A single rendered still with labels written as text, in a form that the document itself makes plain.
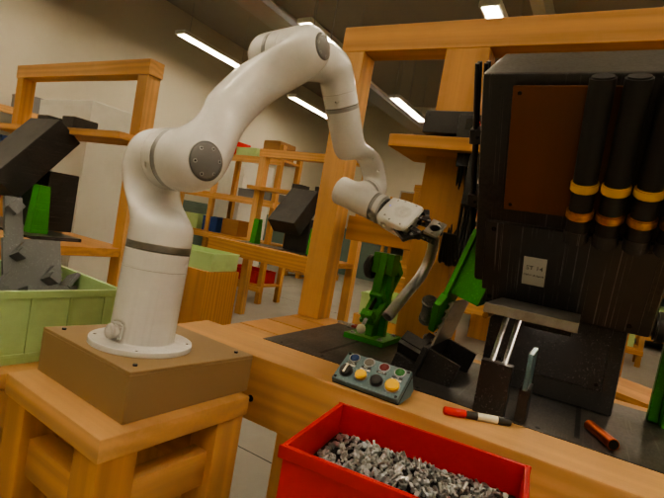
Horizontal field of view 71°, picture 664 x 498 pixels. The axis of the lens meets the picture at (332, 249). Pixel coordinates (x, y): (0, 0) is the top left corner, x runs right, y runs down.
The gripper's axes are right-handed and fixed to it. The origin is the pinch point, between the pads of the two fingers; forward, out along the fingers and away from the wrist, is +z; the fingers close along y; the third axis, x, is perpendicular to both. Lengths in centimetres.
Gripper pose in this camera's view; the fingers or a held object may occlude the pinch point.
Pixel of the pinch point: (432, 232)
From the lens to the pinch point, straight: 127.3
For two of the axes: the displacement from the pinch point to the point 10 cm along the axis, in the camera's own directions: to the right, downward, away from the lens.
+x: 0.8, 6.6, 7.5
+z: 7.8, 4.3, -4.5
